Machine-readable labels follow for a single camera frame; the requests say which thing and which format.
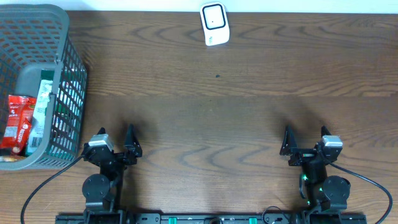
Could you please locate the pale green wipes pack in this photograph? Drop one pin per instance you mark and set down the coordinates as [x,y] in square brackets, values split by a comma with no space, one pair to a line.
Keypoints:
[38,120]

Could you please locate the green 3M gloves package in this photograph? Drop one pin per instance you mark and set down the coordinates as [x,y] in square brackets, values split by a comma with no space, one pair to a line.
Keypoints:
[63,112]

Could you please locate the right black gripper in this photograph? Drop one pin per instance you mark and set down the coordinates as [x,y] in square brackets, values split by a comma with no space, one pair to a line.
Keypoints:
[303,155]

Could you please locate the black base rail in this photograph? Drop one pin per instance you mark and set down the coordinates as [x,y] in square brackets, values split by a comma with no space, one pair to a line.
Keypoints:
[155,218]

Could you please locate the orange snack packet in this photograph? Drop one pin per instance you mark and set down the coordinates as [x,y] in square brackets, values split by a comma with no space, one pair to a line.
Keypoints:
[11,158]

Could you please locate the red snack bag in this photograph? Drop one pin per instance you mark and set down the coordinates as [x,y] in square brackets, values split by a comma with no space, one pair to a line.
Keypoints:
[20,107]

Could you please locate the grey plastic mesh basket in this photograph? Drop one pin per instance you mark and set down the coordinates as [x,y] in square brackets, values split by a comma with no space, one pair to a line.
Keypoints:
[34,37]

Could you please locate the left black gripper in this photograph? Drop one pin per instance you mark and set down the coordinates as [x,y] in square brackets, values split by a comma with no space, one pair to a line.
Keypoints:
[137,151]

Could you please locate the white barcode scanner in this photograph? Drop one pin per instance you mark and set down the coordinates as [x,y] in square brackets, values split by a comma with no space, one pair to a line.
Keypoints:
[215,23]

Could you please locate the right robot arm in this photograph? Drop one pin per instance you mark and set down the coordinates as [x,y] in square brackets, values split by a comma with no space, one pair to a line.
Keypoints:
[327,195]

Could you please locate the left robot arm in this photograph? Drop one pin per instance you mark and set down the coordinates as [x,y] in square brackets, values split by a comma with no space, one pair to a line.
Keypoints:
[103,190]

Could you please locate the red instant coffee stick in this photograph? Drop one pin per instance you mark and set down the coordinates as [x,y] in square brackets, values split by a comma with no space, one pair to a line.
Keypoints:
[21,137]

